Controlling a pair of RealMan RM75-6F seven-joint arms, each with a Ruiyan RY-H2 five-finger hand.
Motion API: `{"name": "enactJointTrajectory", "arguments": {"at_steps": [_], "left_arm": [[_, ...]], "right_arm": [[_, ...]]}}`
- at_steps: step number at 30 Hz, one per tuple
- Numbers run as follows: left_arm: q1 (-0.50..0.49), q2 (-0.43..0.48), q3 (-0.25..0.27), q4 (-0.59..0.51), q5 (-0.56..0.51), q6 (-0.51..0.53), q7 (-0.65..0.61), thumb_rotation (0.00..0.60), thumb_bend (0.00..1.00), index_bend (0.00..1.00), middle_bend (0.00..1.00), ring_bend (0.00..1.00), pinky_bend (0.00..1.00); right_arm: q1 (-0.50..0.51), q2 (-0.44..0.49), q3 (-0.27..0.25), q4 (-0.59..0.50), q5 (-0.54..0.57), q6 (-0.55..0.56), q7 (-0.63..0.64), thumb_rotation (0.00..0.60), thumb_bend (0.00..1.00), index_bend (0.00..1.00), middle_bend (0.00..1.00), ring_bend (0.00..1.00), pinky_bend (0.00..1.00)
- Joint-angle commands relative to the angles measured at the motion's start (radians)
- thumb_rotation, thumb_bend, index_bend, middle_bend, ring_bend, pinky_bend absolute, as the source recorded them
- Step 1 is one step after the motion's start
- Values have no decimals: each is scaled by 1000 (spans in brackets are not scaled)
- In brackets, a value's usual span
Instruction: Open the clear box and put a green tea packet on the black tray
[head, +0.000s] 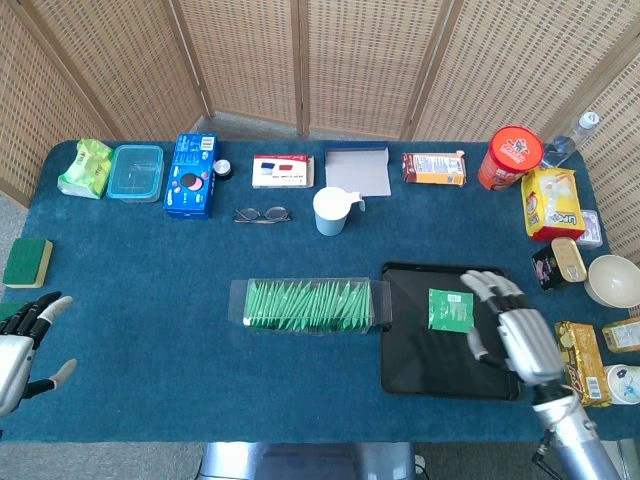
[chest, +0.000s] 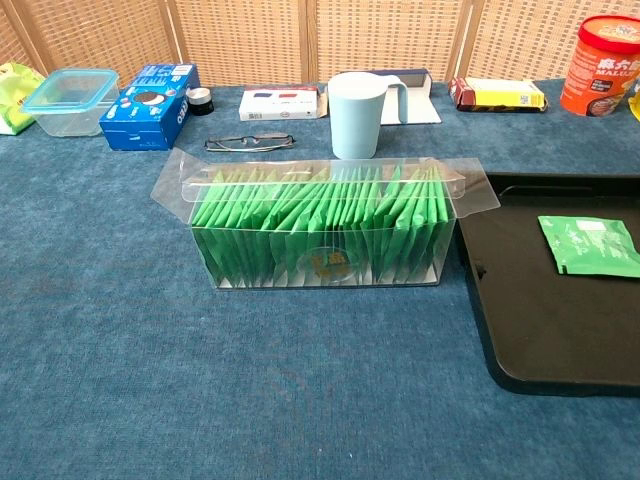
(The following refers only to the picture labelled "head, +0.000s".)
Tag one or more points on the cream bowl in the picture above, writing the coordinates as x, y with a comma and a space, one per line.
615, 280

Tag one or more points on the blue-lidded clear food container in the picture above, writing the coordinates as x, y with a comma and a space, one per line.
135, 172

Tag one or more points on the gold yellow snack package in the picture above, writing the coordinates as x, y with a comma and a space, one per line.
582, 355

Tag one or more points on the blue table cloth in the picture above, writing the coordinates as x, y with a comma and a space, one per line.
150, 300

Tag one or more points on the white box with red-blue print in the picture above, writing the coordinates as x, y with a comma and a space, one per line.
282, 172

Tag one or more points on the green tissue pack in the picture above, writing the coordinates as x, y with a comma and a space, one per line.
82, 167

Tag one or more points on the open blue grey box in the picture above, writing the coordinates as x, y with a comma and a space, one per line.
357, 172

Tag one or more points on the black floral box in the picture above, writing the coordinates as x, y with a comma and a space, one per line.
545, 270

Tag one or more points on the green yellow sponge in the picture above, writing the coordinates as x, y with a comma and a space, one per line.
22, 262

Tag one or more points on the blue cookie box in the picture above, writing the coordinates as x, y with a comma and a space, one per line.
190, 180

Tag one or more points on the orange brown snack pack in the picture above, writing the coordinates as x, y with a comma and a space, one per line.
435, 169

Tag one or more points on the transparent plastic box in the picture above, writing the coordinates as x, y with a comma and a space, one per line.
237, 305

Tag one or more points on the small black silver jar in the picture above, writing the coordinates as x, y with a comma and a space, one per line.
222, 169

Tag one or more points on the silver-blue robot base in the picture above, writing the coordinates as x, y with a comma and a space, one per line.
310, 462

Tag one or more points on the green tea packet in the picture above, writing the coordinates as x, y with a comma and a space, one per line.
447, 312

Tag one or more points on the white floral cup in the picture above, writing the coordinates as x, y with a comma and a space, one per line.
622, 382

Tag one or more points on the black plastic tray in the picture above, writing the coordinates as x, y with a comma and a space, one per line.
415, 350

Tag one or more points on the gold tin can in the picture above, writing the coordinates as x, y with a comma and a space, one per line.
569, 257

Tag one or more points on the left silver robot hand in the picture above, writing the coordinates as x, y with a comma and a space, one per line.
12, 360

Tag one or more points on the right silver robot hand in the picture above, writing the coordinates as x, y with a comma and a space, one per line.
530, 345

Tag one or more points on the woven wooden folding screen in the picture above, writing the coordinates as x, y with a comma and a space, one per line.
350, 60

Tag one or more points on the yellow snack bag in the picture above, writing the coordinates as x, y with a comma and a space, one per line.
550, 202

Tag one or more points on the clear water bottle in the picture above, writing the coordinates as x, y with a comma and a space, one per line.
567, 142

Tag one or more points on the orange canister with red lid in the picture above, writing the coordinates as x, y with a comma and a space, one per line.
515, 147

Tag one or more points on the thin-framed eyeglasses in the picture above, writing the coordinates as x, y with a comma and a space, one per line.
276, 213

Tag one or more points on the yellow green carton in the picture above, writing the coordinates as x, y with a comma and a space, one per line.
622, 335

